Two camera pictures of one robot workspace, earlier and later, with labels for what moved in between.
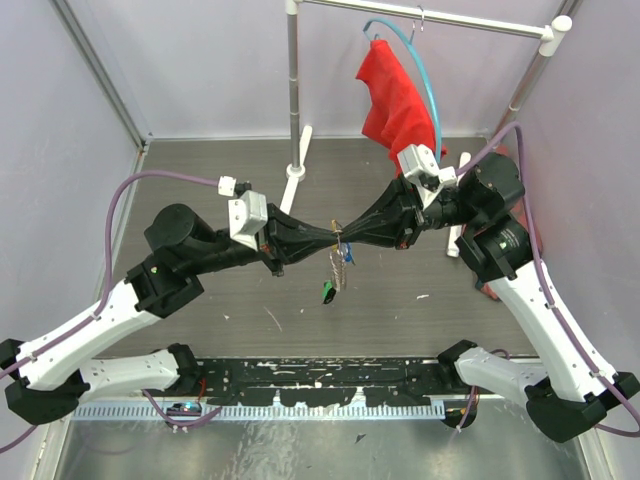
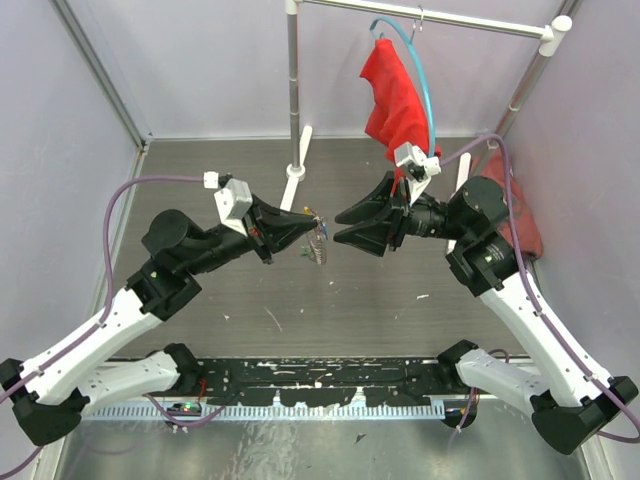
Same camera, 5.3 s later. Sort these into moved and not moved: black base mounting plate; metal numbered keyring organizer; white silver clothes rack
Moved: metal numbered keyring organizer
Not moved: white silver clothes rack; black base mounting plate
